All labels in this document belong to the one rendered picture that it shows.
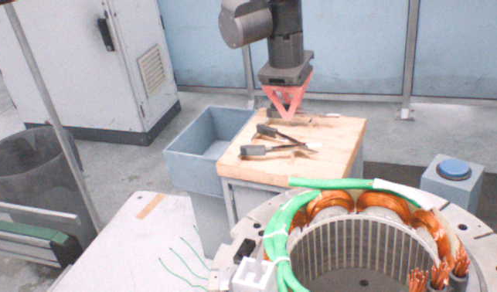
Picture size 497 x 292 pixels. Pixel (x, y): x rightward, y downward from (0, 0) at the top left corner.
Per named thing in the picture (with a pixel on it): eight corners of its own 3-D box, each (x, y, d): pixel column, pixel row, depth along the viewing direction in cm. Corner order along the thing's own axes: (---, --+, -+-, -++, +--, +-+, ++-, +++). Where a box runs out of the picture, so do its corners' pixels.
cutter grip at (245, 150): (240, 156, 70) (239, 147, 69) (241, 153, 71) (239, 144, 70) (265, 155, 69) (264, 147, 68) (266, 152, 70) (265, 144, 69)
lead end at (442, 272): (427, 291, 29) (431, 266, 27) (429, 280, 29) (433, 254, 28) (444, 295, 28) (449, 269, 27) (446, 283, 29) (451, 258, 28)
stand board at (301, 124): (217, 175, 73) (215, 163, 71) (261, 117, 87) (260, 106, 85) (338, 197, 65) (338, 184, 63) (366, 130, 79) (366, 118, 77)
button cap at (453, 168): (463, 181, 65) (464, 175, 65) (435, 172, 68) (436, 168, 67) (471, 167, 68) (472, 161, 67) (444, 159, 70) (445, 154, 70)
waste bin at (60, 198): (12, 269, 208) (-45, 172, 178) (64, 214, 237) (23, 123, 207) (77, 283, 195) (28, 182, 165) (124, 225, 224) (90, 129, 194)
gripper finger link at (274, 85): (264, 124, 76) (259, 73, 71) (278, 104, 81) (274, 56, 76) (303, 128, 73) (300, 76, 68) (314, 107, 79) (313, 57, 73)
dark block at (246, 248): (257, 245, 51) (255, 236, 51) (244, 266, 49) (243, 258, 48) (245, 242, 52) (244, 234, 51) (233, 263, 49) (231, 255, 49)
